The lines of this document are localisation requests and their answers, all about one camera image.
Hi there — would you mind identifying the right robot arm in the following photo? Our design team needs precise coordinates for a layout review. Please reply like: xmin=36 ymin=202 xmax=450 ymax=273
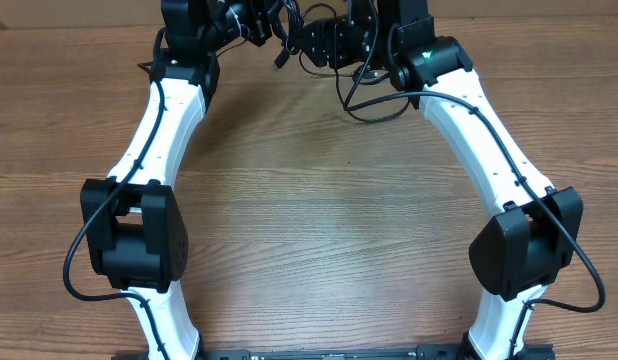
xmin=290 ymin=1 xmax=583 ymax=359

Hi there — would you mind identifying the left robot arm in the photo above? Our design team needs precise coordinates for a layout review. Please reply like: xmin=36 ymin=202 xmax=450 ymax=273
xmin=63 ymin=1 xmax=282 ymax=359

